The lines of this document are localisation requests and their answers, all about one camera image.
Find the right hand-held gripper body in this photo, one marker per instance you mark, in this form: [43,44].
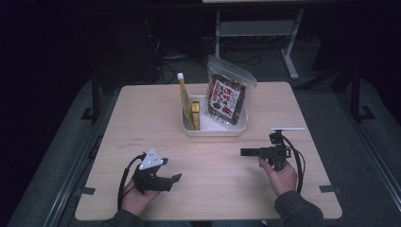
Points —
[277,153]

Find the pale power strip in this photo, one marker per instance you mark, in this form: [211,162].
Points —
[175,57]

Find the white plastic container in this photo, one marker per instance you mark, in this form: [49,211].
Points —
[211,129]

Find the white metal desk frame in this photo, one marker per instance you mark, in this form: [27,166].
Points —
[255,28]

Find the person's left hand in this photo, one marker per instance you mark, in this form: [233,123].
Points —
[135,203]

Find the black metal stand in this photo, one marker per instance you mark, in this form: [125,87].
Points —
[356,94]
[95,101]

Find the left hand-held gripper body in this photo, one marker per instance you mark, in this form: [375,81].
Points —
[151,183]

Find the person's right hand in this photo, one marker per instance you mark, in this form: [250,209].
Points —
[282,181]

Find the yellow spouted drink pouch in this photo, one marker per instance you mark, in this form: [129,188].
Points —
[186,104]

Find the clear bag of dark snacks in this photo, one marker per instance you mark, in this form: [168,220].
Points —
[227,97]

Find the yellow and red candy packet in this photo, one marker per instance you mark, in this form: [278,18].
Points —
[196,115]

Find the grey tape strip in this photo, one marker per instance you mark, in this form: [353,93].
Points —
[85,190]
[329,188]

